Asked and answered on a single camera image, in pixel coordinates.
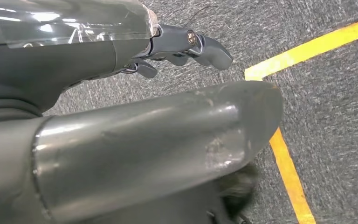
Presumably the black robot foot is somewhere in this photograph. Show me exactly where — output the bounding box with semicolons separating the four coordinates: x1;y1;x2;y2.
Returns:
208;162;260;224

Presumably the yellow floor tape square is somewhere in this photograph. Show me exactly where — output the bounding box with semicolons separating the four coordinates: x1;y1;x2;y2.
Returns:
244;14;358;224

